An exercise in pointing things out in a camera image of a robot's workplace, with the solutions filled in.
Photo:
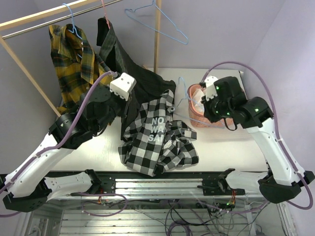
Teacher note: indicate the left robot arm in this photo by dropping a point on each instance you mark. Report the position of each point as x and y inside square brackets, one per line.
[90, 117]

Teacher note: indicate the pink plastic basket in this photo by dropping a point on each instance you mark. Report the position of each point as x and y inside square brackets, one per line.
[199, 118]

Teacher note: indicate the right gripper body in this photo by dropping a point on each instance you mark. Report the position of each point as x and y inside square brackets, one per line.
[216, 109]

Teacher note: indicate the blue wire hanger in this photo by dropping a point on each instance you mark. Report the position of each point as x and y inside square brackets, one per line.
[159, 13]

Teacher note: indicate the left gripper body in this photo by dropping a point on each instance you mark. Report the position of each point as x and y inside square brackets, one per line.
[119, 104]

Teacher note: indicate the wooden clothes rack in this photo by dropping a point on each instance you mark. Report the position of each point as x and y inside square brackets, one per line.
[18, 96]

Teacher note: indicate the aluminium rail base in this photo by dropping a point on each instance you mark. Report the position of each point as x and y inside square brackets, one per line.
[152, 184]

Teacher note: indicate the yellow plaid shirt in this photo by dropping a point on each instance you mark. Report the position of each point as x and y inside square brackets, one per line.
[76, 64]

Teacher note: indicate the blue hanger checkered shirt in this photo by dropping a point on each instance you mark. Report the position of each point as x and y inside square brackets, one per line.
[194, 108]

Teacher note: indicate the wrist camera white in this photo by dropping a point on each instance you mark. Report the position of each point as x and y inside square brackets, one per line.
[210, 90]
[123, 86]

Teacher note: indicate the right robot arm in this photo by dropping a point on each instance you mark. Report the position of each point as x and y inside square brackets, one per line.
[224, 99]

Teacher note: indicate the black white checkered shirt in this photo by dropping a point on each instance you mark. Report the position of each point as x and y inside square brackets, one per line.
[154, 142]

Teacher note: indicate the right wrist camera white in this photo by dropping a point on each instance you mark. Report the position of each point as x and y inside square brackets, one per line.
[210, 90]

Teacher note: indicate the dark green striped shirt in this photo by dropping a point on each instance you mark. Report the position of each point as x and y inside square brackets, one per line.
[149, 85]

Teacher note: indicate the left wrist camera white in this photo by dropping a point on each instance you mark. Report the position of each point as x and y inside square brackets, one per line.
[123, 86]

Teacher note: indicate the blue hanger yellow shirt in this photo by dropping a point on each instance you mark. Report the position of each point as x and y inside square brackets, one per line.
[73, 27]

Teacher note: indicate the pink hanger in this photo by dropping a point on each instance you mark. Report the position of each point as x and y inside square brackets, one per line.
[105, 14]

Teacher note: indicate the metal hanging rod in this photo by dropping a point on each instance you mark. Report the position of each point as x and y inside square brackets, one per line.
[50, 12]

